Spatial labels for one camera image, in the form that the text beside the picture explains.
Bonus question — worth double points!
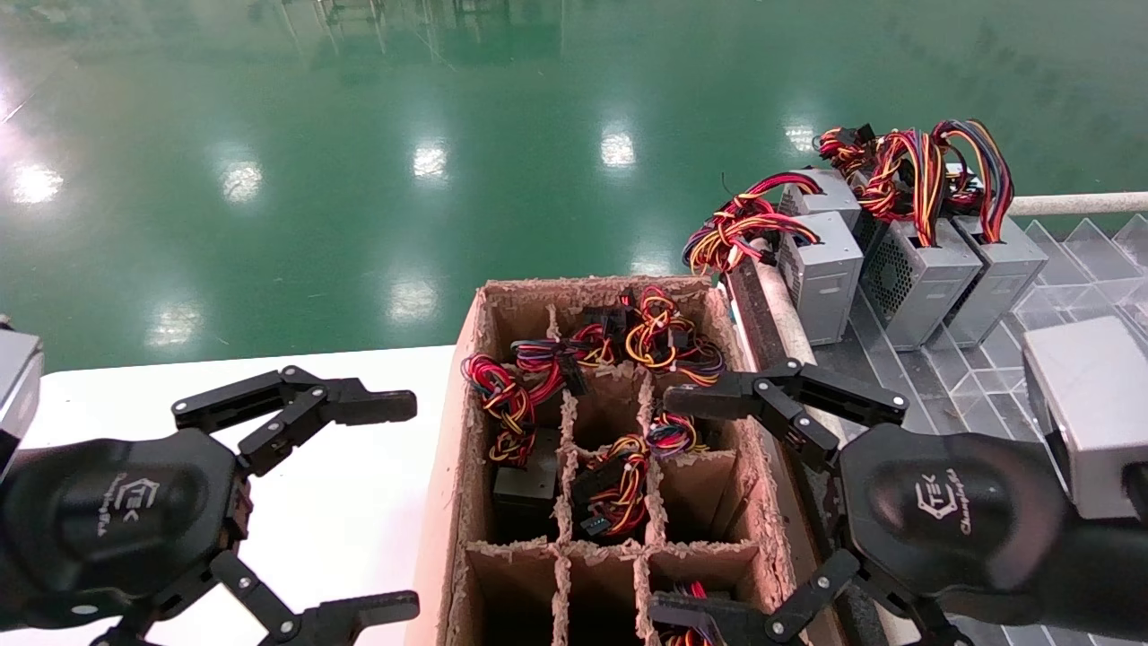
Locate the beige horizontal conveyor tube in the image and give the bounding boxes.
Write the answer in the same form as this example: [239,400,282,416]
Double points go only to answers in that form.
[1009,191,1148,217]

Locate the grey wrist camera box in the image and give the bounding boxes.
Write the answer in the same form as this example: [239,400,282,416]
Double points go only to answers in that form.
[1022,316,1148,521]
[0,327,44,476]

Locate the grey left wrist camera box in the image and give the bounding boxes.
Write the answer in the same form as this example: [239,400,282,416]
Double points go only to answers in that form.
[0,327,44,476]

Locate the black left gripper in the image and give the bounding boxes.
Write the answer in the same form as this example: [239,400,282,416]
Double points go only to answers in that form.
[0,365,421,646]

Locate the grey power supply with cables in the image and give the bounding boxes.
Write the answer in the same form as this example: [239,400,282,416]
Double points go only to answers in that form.
[942,161,989,218]
[683,211,865,346]
[713,170,862,234]
[625,285,726,388]
[933,119,1050,349]
[857,128,985,353]

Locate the black conveyor side rail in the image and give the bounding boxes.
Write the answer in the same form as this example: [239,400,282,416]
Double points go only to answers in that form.
[725,269,889,646]

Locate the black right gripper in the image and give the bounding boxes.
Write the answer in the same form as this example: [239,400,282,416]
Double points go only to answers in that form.
[648,359,1077,646]

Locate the black power supply red cables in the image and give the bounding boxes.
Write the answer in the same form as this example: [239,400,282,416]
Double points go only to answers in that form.
[460,353,564,539]

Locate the power supply with purple-red cables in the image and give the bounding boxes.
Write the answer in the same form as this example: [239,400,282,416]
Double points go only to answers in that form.
[511,305,639,397]

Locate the brown cardboard divider box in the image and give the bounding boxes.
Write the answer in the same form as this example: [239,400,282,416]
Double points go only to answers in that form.
[404,275,848,646]

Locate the dark power supply with cables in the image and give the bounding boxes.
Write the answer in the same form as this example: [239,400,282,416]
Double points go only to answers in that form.
[814,124,891,257]

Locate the power supply with coiled cables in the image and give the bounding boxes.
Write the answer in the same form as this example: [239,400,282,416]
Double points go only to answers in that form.
[646,413,711,456]

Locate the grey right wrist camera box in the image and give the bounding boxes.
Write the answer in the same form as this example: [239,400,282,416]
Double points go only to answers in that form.
[1022,316,1148,521]

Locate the power supply with striped cables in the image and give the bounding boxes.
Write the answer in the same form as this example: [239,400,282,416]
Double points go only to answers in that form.
[659,581,718,646]

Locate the beige conveyor side tube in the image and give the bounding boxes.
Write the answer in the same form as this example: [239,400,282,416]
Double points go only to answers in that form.
[752,235,848,432]

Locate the black power supply yellow-red cables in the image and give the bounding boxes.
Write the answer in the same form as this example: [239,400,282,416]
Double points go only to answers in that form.
[570,434,653,539]

